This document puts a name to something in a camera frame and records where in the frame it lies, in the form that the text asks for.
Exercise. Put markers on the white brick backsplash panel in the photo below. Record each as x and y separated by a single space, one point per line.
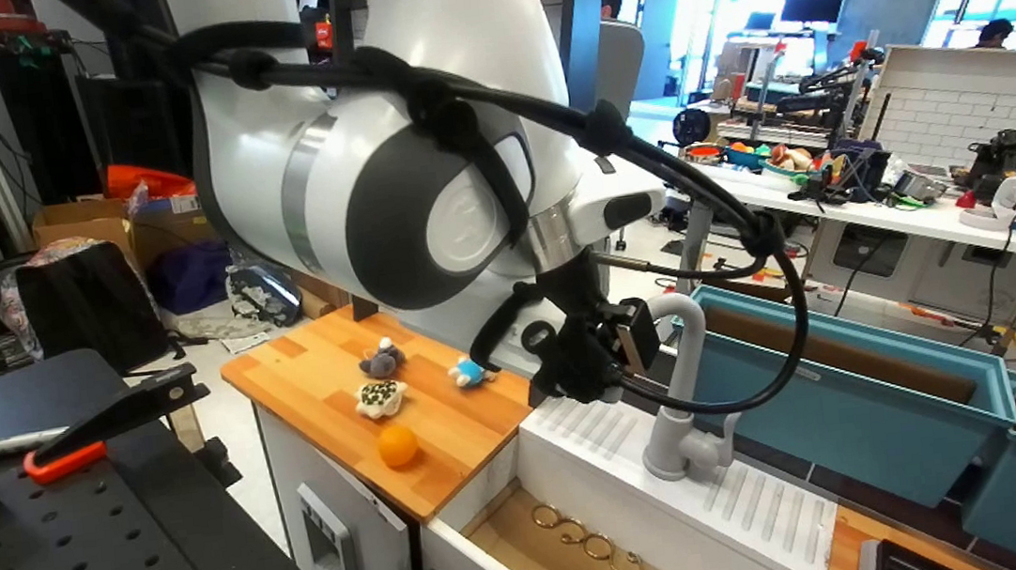
951 101

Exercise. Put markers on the wooden toy kitchen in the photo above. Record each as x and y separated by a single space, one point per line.
447 424

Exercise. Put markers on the white table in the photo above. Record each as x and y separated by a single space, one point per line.
898 220

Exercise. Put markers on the clear plastic bag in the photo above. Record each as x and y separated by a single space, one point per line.
263 294

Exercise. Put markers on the blue plush toy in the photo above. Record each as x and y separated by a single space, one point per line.
468 373

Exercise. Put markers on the toy kitchen door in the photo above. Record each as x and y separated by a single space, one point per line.
356 546

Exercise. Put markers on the grey plush toy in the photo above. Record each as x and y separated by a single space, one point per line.
380 361

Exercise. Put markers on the cardboard box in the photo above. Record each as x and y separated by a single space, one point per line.
86 225

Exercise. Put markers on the grey office chair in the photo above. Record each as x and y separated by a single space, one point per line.
622 65

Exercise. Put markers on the orange ball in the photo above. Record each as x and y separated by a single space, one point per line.
397 446

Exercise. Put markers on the blue bag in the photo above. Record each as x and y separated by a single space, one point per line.
191 276

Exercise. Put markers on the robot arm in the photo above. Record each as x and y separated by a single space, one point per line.
394 184

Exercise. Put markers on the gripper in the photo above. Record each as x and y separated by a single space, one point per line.
577 353

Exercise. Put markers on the monitor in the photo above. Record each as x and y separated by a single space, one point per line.
813 5

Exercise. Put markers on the plush turtle toy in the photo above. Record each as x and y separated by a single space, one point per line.
380 398

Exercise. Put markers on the white toy sink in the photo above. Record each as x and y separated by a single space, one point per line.
748 505

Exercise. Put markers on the black bag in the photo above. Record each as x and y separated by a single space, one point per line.
95 305

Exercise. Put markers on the orange bag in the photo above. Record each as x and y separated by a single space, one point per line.
148 181

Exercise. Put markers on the large teal bin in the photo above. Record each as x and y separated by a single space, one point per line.
843 420

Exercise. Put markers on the grey toy faucet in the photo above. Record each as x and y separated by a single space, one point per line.
687 351

